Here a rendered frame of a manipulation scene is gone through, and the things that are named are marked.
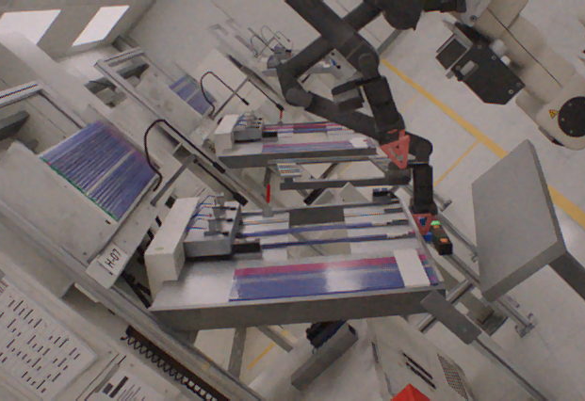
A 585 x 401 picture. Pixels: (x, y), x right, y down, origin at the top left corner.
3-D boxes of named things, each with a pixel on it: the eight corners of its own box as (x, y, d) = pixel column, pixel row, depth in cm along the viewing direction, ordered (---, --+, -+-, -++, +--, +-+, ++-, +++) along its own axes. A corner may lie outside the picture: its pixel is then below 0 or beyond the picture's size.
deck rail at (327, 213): (402, 215, 216) (401, 198, 214) (403, 216, 214) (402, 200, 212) (194, 232, 218) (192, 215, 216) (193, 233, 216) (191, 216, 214)
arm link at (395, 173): (429, 142, 172) (427, 141, 180) (387, 143, 173) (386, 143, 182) (430, 185, 173) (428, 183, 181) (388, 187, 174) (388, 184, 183)
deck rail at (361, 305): (444, 307, 151) (444, 284, 150) (446, 311, 150) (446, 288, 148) (153, 328, 153) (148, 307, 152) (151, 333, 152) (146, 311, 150)
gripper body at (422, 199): (414, 215, 176) (414, 188, 174) (409, 203, 185) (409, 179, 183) (438, 213, 176) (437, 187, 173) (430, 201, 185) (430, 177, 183)
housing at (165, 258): (205, 235, 216) (200, 196, 212) (181, 300, 170) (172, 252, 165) (183, 237, 217) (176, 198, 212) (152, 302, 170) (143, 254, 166)
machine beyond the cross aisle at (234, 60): (380, 100, 709) (252, -16, 670) (390, 113, 631) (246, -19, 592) (298, 186, 741) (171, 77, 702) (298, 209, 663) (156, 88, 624)
